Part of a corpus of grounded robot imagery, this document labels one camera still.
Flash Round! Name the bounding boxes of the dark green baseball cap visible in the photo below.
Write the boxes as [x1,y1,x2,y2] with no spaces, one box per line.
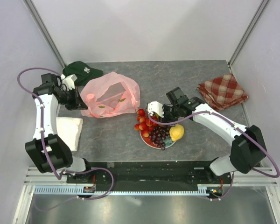
[63,61,103,86]

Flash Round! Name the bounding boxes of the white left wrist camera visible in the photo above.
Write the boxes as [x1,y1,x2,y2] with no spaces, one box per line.
[61,74,77,91]

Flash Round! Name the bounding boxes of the red fake cherry bunch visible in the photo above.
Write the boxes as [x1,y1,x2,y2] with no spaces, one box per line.
[134,109,157,138]

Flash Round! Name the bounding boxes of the aluminium frame rail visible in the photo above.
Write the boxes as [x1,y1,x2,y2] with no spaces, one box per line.
[24,167,277,187]

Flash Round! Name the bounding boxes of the aluminium corner post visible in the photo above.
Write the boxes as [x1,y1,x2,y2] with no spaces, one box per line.
[23,0,66,67]
[227,0,271,72]

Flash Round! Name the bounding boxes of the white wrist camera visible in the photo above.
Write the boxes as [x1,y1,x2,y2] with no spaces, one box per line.
[147,101,164,118]
[61,74,77,91]

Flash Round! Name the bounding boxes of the red plaid folded cloth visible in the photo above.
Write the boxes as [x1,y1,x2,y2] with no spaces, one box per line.
[196,73,248,112]

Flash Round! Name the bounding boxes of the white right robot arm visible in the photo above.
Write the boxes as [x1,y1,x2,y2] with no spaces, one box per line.
[161,87,266,184]

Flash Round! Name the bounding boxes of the yellow fake lemon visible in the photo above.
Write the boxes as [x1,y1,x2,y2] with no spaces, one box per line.
[169,124,184,141]

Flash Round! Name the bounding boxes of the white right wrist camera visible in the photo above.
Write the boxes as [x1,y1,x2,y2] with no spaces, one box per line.
[147,101,164,118]

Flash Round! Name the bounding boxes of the dark red fake grape bunch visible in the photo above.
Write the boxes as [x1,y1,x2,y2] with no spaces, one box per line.
[149,125,173,150]

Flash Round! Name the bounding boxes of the left aluminium corner post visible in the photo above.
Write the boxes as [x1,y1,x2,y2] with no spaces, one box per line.
[23,0,66,67]

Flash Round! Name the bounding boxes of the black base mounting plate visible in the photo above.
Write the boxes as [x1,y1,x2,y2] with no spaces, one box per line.
[66,161,233,187]

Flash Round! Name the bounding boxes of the white folded towel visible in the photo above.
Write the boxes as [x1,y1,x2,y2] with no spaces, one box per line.
[56,117,83,152]

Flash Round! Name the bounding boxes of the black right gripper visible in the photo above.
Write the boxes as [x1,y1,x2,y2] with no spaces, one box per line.
[157,104,181,128]

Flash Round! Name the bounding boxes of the right aluminium corner post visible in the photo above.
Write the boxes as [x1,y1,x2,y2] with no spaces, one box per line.
[227,0,271,72]

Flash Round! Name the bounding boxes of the pink plastic bag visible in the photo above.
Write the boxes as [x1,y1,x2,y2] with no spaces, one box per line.
[80,72,140,118]

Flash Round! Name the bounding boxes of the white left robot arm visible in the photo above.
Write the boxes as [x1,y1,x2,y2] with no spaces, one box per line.
[25,73,93,183]

